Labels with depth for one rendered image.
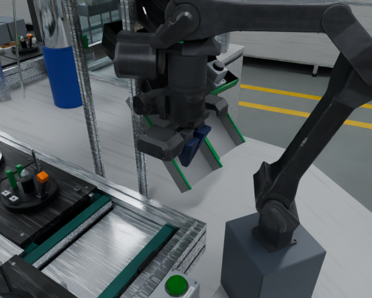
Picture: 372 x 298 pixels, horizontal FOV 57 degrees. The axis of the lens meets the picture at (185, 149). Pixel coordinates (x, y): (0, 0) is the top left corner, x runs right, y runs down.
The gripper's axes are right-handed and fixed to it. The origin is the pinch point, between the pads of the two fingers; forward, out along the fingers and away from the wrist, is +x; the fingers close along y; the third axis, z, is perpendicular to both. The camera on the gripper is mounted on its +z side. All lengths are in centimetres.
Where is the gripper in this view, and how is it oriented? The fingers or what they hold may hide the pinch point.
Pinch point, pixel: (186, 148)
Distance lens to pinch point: 57.8
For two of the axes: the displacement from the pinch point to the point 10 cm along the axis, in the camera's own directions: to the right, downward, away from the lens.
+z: -8.4, -3.1, 4.4
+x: -0.2, 8.3, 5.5
